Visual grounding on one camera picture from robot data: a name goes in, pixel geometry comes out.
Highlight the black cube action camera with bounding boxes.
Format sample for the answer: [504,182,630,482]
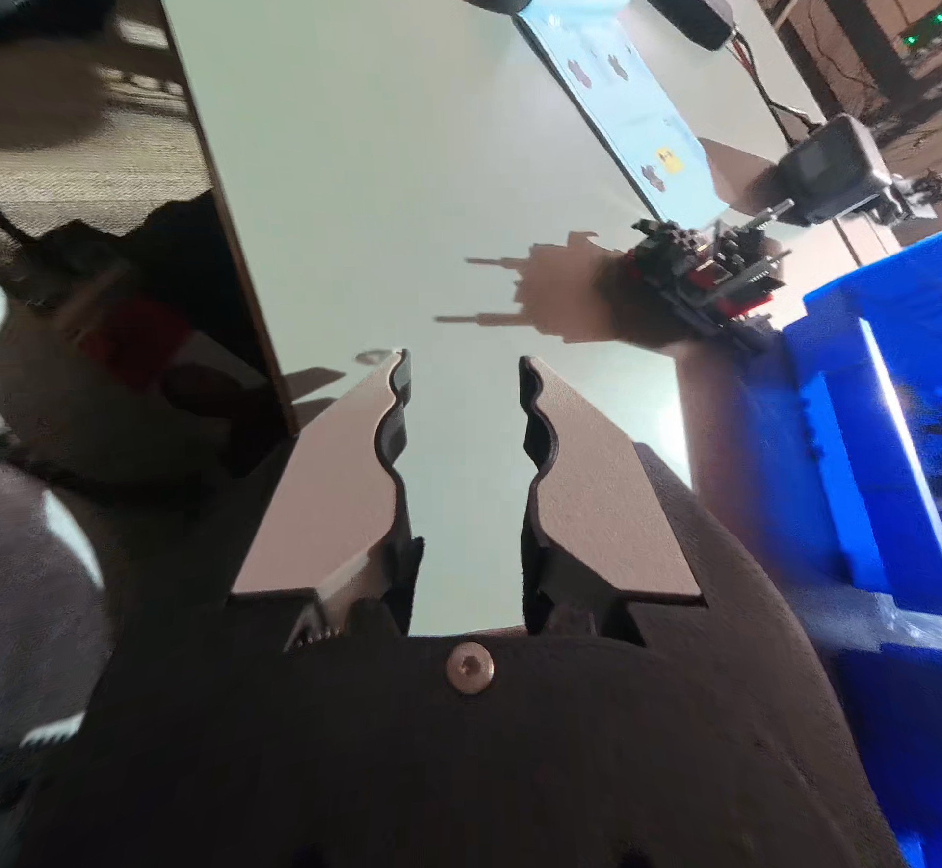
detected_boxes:
[776,114,897,227]

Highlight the red black brick model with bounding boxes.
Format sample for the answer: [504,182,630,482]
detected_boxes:
[629,199,797,356]

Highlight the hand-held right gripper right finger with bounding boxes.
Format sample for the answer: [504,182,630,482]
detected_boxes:
[519,355,705,635]

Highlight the blue brick instruction booklet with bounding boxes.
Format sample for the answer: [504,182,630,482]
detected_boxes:
[514,0,731,223]

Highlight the black charger cable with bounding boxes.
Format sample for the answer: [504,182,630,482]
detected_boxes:
[725,33,827,142]

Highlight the blue plastic bin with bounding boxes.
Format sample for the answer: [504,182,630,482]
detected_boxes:
[782,231,942,868]

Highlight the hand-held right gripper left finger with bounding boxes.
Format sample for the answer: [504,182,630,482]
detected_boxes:
[230,348,426,635]

